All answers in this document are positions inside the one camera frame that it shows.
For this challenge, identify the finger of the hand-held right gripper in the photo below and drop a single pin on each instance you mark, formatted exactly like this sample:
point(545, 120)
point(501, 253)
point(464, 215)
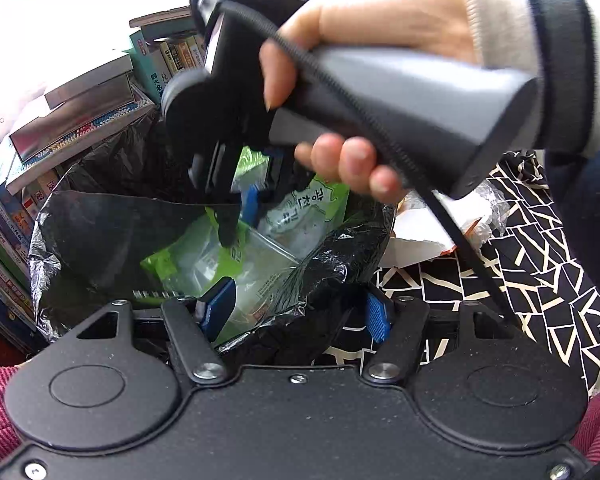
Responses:
point(282, 170)
point(227, 225)

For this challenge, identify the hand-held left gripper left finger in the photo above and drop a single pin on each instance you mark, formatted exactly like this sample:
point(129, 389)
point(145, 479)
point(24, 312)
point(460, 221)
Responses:
point(220, 306)

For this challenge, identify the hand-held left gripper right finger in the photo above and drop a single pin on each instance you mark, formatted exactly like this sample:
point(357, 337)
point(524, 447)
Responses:
point(378, 316)

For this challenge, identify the green plastic packet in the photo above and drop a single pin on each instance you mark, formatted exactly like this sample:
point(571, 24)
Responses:
point(190, 255)

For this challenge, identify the white paper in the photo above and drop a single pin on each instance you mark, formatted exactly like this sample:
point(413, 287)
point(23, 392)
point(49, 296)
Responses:
point(415, 250)

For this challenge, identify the black trash bag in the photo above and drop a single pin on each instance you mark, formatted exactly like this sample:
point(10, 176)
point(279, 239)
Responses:
point(105, 240)

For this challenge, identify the clear plastic bag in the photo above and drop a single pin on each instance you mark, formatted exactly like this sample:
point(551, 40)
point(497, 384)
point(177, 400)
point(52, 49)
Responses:
point(487, 205)

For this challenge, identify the person's right forearm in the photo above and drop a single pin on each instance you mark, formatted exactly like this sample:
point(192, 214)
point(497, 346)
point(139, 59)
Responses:
point(570, 35)

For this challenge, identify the person's right hand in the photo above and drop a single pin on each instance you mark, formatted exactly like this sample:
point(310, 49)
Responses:
point(390, 20)

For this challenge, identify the row of upright books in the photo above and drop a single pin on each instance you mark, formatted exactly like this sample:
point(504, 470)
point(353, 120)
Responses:
point(172, 60)

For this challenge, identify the black beige patterned cloth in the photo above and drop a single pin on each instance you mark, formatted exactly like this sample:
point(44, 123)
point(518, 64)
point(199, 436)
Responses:
point(545, 270)

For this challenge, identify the stack of flat dark books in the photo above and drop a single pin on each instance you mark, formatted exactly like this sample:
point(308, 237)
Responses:
point(80, 110)

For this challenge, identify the black flat notebook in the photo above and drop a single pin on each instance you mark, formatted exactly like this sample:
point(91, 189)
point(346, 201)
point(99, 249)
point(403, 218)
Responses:
point(160, 16)

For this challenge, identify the stack of colourful thin books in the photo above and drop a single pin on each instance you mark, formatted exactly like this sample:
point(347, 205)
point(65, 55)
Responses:
point(10, 240)

